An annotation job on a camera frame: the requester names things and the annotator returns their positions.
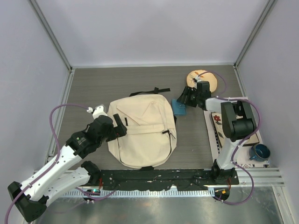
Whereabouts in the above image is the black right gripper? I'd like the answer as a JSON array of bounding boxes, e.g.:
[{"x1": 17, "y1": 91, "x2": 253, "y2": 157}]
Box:
[{"x1": 177, "y1": 86, "x2": 200, "y2": 108}]

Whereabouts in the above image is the small blue wallet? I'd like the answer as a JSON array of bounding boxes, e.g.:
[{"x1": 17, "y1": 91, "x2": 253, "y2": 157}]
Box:
[{"x1": 171, "y1": 99, "x2": 186, "y2": 116}]

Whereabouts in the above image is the cream canvas backpack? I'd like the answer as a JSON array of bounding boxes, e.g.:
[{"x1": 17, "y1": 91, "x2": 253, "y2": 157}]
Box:
[{"x1": 107, "y1": 87, "x2": 177, "y2": 169}]

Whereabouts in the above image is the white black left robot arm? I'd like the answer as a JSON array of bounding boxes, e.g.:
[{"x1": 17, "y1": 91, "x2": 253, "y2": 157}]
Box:
[{"x1": 7, "y1": 114, "x2": 127, "y2": 223}]

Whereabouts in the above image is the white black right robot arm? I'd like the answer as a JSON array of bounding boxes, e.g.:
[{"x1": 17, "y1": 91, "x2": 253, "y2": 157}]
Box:
[{"x1": 177, "y1": 81, "x2": 257, "y2": 184}]

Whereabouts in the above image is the round bird pattern plate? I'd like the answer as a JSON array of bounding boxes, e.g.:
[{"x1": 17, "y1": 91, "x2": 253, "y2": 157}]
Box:
[{"x1": 186, "y1": 70, "x2": 218, "y2": 93}]

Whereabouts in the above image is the square flower pattern plate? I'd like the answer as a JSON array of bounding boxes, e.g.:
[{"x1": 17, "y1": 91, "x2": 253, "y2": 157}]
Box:
[{"x1": 211, "y1": 112, "x2": 260, "y2": 147}]

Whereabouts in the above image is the patterned white placemat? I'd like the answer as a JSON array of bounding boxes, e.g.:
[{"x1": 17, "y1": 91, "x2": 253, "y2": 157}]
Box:
[{"x1": 204, "y1": 98, "x2": 269, "y2": 170}]

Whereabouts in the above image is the blue ceramic mug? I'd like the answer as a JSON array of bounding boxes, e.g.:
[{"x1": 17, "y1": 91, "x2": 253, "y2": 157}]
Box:
[{"x1": 249, "y1": 144, "x2": 271, "y2": 162}]

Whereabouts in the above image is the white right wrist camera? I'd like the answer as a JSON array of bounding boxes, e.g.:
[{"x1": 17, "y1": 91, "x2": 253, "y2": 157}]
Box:
[{"x1": 192, "y1": 74, "x2": 203, "y2": 83}]

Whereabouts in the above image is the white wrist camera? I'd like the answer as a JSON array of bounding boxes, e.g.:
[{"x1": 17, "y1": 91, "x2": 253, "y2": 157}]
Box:
[
  {"x1": 192, "y1": 74, "x2": 203, "y2": 83},
  {"x1": 86, "y1": 105, "x2": 107, "y2": 119}
]

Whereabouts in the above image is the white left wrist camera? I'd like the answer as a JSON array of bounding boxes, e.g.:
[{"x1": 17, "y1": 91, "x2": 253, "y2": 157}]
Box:
[{"x1": 86, "y1": 105, "x2": 107, "y2": 119}]

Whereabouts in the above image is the black mounting base plate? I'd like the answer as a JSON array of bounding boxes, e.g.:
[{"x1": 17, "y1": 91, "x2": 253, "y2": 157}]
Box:
[{"x1": 85, "y1": 169, "x2": 239, "y2": 191}]

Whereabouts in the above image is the white slotted cable duct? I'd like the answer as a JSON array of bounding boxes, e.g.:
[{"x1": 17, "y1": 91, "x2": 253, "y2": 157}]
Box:
[{"x1": 63, "y1": 187, "x2": 214, "y2": 198}]

